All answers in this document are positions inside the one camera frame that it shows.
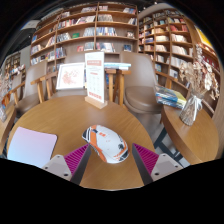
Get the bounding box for light blue book stack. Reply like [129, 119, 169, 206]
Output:
[103, 62, 132, 71]

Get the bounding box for white orange black computer mouse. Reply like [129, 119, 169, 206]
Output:
[81, 124, 130, 164]

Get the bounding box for white red sign, wooden base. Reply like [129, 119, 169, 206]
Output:
[84, 51, 109, 110]

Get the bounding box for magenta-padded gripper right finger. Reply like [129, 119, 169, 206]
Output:
[131, 142, 184, 186]

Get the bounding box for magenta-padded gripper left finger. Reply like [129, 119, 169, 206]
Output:
[42, 143, 92, 186]

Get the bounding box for wide wooden bookshelf unit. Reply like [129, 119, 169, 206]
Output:
[29, 2, 139, 73]

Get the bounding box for beige chair with wooden arms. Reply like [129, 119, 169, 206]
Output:
[3, 61, 49, 117]
[119, 50, 189, 116]
[30, 51, 108, 104]

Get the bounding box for curved wooden bookshelf unit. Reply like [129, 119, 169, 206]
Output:
[137, 9, 222, 101]

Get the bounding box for round wooden side table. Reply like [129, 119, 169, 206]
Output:
[0, 103, 18, 155]
[153, 103, 221, 166]

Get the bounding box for glass vase, beige dried flowers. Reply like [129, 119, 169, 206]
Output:
[178, 43, 221, 127]

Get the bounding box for white framed red print picture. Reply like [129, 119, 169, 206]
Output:
[55, 62, 86, 91]

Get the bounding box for small distant wooden bookshelf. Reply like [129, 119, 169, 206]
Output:
[3, 51, 26, 81]

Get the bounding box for blue yellow book stack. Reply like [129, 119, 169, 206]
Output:
[154, 84, 188, 110]

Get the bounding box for pale lilac mouse pad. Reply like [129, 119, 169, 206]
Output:
[6, 126, 59, 169]

